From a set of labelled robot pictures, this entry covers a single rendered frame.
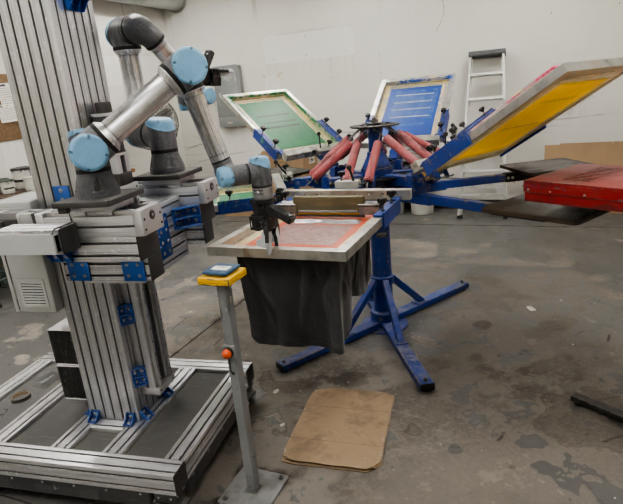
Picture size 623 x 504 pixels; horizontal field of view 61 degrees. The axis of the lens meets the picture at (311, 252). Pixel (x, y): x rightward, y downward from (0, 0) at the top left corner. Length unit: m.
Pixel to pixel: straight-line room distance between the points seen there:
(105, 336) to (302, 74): 5.15
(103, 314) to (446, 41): 5.09
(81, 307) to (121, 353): 0.25
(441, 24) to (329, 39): 1.33
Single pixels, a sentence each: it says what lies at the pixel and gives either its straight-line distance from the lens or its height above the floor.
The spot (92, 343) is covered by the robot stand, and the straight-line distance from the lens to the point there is 2.45.
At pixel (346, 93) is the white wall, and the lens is 6.77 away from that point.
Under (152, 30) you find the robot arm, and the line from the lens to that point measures 2.40.
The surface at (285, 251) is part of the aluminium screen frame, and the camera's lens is 1.96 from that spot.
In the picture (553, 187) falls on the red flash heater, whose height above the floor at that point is 1.09.
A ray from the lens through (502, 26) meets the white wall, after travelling 6.43.
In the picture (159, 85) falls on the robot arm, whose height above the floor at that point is 1.60.
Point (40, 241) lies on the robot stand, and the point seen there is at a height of 1.15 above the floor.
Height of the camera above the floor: 1.56
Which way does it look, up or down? 17 degrees down
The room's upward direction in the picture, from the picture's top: 5 degrees counter-clockwise
